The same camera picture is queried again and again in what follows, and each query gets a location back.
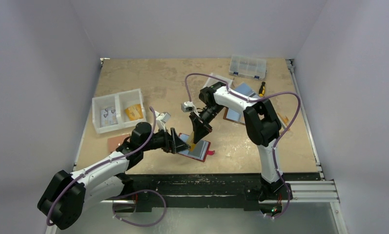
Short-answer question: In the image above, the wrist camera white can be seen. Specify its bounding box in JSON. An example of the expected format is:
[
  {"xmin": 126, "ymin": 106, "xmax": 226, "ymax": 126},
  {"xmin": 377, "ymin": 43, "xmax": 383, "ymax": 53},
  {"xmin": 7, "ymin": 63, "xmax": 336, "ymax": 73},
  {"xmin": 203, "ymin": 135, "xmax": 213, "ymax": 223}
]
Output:
[
  {"xmin": 181, "ymin": 101, "xmax": 200, "ymax": 117},
  {"xmin": 155, "ymin": 111, "xmax": 171, "ymax": 131}
]

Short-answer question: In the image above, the orange card in bin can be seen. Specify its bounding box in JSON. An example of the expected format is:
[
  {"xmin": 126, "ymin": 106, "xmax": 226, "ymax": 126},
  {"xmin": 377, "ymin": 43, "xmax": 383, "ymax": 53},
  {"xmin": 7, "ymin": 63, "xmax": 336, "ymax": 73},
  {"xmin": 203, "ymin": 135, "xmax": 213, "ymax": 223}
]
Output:
[{"xmin": 124, "ymin": 104, "xmax": 143, "ymax": 121}]

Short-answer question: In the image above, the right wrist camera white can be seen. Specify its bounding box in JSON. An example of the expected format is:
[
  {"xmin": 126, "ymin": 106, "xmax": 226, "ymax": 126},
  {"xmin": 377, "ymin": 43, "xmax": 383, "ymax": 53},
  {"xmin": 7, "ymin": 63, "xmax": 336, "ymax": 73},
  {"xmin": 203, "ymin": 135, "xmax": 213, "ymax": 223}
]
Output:
[{"xmin": 181, "ymin": 101, "xmax": 200, "ymax": 117}]

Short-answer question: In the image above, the open blue card holder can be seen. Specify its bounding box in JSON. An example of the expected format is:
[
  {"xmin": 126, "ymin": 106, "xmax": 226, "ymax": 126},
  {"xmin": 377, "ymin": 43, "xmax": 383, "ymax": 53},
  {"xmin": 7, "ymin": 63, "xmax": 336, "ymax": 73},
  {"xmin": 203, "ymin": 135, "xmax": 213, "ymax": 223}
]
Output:
[{"xmin": 234, "ymin": 82, "xmax": 260, "ymax": 98}]

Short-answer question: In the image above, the clear plastic organizer box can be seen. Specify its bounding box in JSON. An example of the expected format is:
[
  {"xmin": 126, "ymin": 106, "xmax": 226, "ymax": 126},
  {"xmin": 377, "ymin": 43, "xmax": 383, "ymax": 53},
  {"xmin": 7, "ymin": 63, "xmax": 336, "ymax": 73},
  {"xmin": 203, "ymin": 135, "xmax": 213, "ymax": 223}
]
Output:
[{"xmin": 229, "ymin": 55, "xmax": 267, "ymax": 80}]

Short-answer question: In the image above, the white two-compartment bin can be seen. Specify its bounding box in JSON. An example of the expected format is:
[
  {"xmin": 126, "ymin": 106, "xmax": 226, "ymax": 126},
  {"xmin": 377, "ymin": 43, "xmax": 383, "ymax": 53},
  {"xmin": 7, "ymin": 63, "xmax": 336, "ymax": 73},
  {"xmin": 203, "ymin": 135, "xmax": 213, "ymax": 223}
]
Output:
[{"xmin": 92, "ymin": 89, "xmax": 146, "ymax": 134}]

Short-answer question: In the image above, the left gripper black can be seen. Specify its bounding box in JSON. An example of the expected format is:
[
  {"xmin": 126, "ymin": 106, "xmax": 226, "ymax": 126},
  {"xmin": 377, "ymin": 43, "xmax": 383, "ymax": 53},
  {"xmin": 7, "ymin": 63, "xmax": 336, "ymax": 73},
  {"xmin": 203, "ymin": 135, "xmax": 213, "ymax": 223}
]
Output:
[{"xmin": 141, "ymin": 126, "xmax": 189, "ymax": 154}]

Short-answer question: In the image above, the grey card in bin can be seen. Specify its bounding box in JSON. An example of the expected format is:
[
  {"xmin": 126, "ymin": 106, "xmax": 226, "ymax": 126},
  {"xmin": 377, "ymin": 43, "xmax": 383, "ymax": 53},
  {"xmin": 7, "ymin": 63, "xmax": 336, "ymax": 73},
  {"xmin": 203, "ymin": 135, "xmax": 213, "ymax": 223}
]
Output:
[{"xmin": 100, "ymin": 106, "xmax": 118, "ymax": 127}]

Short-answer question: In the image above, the yellow black screwdriver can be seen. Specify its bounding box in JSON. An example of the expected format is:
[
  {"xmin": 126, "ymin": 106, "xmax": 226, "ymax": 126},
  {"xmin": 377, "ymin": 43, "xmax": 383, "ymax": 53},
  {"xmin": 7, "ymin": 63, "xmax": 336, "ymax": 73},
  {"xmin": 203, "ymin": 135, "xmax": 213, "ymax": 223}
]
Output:
[{"xmin": 258, "ymin": 81, "xmax": 266, "ymax": 97}]

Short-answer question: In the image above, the gold VIP card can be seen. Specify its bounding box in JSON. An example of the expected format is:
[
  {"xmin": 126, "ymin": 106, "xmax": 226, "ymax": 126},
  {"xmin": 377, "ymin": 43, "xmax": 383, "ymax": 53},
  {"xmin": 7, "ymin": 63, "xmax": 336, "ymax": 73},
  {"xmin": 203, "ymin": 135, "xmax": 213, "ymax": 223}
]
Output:
[{"xmin": 186, "ymin": 132, "xmax": 196, "ymax": 152}]

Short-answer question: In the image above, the red card holder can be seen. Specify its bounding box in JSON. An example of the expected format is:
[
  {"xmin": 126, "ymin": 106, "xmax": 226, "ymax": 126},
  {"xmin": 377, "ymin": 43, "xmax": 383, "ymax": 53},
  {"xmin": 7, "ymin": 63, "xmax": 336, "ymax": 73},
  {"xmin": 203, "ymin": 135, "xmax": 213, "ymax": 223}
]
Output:
[{"xmin": 178, "ymin": 140, "xmax": 215, "ymax": 162}]

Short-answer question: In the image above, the open tan card holder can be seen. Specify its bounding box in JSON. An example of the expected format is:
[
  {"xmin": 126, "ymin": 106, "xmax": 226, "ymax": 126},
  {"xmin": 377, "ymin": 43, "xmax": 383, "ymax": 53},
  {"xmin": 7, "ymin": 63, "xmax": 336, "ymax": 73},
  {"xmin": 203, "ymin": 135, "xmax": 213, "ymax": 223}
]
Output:
[{"xmin": 277, "ymin": 112, "xmax": 289, "ymax": 130}]

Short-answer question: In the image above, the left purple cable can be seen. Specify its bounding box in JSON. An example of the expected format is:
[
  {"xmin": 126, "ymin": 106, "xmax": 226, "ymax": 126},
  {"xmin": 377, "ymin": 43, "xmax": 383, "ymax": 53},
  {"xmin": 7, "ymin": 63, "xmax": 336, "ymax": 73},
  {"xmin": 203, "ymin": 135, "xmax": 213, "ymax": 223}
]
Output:
[{"xmin": 46, "ymin": 106, "xmax": 167, "ymax": 228}]

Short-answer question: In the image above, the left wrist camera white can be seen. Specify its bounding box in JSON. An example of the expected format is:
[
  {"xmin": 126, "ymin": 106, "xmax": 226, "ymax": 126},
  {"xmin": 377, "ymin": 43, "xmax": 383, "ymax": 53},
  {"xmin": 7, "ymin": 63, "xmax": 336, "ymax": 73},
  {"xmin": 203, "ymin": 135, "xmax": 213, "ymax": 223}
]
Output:
[{"xmin": 155, "ymin": 111, "xmax": 171, "ymax": 131}]

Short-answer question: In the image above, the small white square bin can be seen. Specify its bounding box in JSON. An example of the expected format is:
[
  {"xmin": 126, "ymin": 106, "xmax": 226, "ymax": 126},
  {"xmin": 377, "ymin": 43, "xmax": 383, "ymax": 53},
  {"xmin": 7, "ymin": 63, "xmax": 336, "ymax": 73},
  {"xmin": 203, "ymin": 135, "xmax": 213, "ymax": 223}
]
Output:
[{"xmin": 203, "ymin": 73, "xmax": 233, "ymax": 89}]

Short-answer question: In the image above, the purple cable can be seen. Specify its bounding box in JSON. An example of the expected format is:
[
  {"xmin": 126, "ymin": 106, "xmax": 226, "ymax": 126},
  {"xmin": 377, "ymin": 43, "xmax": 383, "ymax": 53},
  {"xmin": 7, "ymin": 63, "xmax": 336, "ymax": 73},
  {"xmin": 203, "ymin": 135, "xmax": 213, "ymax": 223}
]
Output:
[
  {"xmin": 46, "ymin": 106, "xmax": 167, "ymax": 228},
  {"xmin": 184, "ymin": 73, "xmax": 302, "ymax": 221}
]

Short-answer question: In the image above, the closed pink-brown card holder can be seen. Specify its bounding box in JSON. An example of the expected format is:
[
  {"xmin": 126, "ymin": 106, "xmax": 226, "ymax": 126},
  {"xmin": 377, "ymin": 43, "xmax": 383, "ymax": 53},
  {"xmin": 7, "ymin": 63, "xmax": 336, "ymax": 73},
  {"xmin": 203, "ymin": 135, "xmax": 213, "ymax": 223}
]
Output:
[{"xmin": 107, "ymin": 134, "xmax": 130, "ymax": 153}]

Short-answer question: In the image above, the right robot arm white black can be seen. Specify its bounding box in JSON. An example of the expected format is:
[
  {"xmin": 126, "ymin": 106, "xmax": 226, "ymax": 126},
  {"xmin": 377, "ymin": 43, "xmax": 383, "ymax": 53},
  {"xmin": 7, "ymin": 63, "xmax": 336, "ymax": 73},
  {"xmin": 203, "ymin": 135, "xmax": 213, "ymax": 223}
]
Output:
[{"xmin": 182, "ymin": 82, "xmax": 292, "ymax": 200}]

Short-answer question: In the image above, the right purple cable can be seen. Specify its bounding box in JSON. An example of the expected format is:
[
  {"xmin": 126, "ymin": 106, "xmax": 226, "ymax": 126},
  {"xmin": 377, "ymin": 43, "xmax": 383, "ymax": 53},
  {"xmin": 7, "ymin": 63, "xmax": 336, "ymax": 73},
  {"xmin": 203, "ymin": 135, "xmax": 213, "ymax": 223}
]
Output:
[{"xmin": 184, "ymin": 73, "xmax": 302, "ymax": 221}]

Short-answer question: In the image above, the open brown card holder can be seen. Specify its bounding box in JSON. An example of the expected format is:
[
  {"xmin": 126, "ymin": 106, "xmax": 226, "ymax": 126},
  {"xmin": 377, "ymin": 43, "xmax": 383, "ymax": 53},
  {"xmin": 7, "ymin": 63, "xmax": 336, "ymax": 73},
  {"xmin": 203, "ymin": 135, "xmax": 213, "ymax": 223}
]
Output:
[{"xmin": 223, "ymin": 108, "xmax": 245, "ymax": 125}]

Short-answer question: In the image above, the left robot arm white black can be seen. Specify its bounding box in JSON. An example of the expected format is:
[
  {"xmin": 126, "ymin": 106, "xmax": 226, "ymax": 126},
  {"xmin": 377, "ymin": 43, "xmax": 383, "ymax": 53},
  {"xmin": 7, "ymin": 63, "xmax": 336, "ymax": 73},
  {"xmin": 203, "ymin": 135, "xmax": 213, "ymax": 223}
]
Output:
[{"xmin": 37, "ymin": 122, "xmax": 190, "ymax": 230}]

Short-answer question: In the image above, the aluminium frame rail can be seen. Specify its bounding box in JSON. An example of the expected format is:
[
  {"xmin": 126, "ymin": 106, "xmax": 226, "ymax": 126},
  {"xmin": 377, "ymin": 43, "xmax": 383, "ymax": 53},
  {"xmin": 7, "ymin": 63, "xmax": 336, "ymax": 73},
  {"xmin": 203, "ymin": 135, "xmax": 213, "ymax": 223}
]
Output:
[{"xmin": 285, "ymin": 162, "xmax": 339, "ymax": 203}]

